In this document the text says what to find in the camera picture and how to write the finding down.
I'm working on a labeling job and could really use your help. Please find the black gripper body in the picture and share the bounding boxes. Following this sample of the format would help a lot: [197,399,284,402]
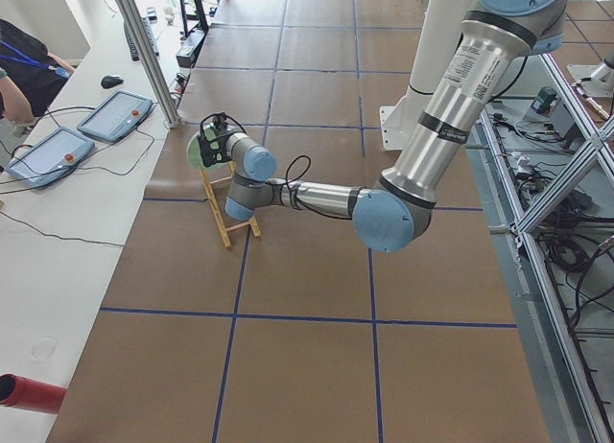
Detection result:
[197,126,231,167]

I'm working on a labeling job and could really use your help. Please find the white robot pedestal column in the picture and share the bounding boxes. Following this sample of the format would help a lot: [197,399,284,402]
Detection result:
[380,0,473,151]

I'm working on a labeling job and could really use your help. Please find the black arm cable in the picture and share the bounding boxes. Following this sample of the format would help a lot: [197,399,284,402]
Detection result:
[282,154,356,220]

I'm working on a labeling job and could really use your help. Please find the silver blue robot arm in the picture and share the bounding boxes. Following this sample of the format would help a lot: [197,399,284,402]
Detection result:
[187,0,568,252]

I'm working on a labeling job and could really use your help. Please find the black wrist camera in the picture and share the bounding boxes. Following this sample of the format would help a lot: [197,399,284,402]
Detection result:
[212,112,228,132]

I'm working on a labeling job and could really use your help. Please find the near teach pendant tablet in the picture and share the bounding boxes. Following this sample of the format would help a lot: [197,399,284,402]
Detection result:
[6,127,95,189]

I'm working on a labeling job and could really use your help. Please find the blue tape line lengthwise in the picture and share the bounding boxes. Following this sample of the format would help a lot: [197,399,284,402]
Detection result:
[352,0,384,443]

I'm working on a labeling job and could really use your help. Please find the far teach pendant tablet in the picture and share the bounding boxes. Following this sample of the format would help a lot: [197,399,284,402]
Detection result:
[77,90,154,143]

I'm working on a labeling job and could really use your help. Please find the tangled black floor cables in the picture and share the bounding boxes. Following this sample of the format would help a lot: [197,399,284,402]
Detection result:
[493,106,614,348]

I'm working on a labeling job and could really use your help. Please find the light green plate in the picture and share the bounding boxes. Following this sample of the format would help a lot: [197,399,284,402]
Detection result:
[186,130,225,170]

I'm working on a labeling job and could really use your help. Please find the black computer mouse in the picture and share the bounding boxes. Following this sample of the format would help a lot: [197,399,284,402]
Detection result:
[100,75,124,89]

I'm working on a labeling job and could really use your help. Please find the wooden dish rack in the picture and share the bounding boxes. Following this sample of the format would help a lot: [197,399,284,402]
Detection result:
[200,161,261,248]

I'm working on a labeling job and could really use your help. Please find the blue tape line crosswise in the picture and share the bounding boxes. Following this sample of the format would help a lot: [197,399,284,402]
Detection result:
[100,307,517,329]

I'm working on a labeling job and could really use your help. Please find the red cylinder tube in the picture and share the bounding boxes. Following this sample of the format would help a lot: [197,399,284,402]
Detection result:
[1,374,66,414]

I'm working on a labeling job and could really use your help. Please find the seated person dark shirt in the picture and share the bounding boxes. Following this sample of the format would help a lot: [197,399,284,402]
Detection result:
[1,19,76,124]

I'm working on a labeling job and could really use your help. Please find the black keyboard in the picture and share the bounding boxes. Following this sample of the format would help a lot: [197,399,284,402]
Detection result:
[123,18,159,61]

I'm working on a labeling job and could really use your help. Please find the aluminium frame post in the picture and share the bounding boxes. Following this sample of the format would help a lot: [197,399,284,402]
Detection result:
[115,0,181,128]

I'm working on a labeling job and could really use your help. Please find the aluminium frame rail structure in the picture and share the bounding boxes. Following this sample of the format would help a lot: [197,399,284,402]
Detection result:
[473,43,613,442]

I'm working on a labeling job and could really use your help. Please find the white side table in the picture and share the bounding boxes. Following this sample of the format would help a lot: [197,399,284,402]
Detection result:
[0,11,193,415]

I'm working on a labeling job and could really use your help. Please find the teach pendant tablet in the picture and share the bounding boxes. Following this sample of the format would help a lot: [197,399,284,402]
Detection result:
[6,127,95,189]
[77,90,154,143]

